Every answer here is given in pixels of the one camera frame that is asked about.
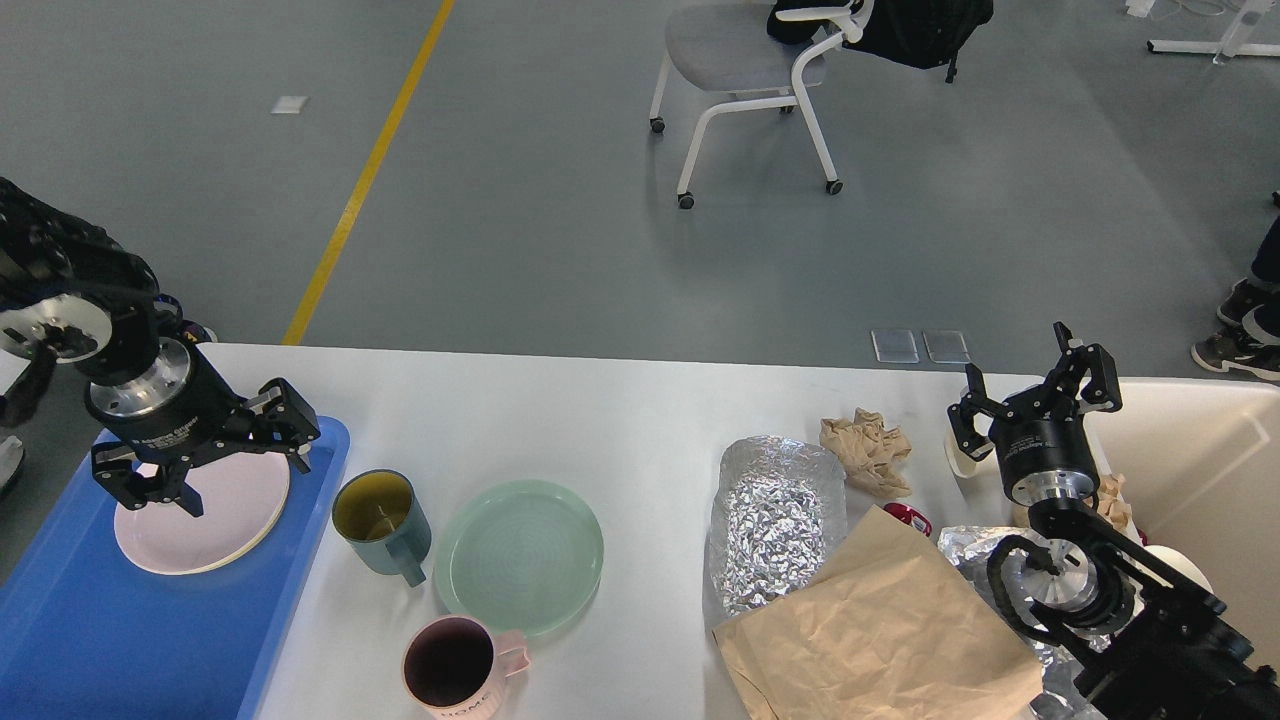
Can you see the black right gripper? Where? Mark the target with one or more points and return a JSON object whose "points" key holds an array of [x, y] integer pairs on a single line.
{"points": [[1038, 436]]}

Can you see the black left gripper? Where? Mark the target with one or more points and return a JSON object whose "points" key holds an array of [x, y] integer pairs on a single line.
{"points": [[173, 412]]}

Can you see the teal mug yellow inside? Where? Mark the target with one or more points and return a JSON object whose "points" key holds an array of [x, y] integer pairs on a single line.
{"points": [[380, 518]]}

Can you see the pink HOME mug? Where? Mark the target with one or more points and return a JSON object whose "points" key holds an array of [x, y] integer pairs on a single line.
{"points": [[457, 669]]}

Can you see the light green plate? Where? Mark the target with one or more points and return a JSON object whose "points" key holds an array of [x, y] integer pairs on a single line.
{"points": [[526, 555]]}

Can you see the foil piece under arm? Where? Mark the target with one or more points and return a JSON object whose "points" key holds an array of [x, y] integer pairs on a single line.
{"points": [[968, 549]]}

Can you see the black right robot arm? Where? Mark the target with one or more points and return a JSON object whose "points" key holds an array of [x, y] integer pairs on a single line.
{"points": [[1151, 642]]}

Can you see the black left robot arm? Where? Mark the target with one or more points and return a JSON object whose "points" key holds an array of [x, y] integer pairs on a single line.
{"points": [[73, 295]]}

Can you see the pink plate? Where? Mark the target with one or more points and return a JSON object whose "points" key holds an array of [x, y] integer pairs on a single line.
{"points": [[243, 495]]}

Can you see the white paper cup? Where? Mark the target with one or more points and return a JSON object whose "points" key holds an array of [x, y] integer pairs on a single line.
{"points": [[962, 465]]}

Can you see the crumpled napkin by bin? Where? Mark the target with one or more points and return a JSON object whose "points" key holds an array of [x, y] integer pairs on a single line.
{"points": [[1111, 503]]}

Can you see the beige plastic bin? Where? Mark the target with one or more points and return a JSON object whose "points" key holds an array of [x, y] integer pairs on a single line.
{"points": [[1201, 463]]}

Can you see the crumpled brown napkin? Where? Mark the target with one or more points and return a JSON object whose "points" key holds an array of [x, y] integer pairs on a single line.
{"points": [[870, 453]]}

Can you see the blue plastic tray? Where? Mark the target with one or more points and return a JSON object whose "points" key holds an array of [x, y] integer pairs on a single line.
{"points": [[85, 634]]}

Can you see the person black sneakers right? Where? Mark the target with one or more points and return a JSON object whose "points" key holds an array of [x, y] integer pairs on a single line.
{"points": [[1249, 338]]}

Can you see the brown paper bag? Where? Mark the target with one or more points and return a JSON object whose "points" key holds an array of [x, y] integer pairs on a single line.
{"points": [[887, 629]]}

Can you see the crumpled aluminium foil sheet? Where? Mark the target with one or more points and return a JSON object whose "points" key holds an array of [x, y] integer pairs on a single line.
{"points": [[778, 514]]}

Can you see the black backpack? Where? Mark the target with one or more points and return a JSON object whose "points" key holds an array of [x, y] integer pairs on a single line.
{"points": [[920, 34]]}

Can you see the white grey office chair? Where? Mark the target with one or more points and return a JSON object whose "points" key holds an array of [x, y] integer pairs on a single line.
{"points": [[723, 48]]}

